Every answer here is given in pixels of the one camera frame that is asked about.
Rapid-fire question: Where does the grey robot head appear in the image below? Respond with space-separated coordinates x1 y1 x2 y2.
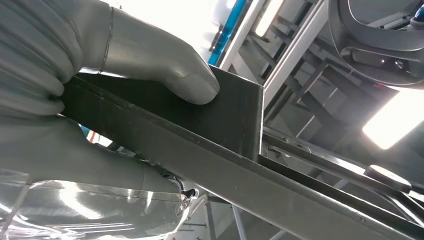
327 0 424 90

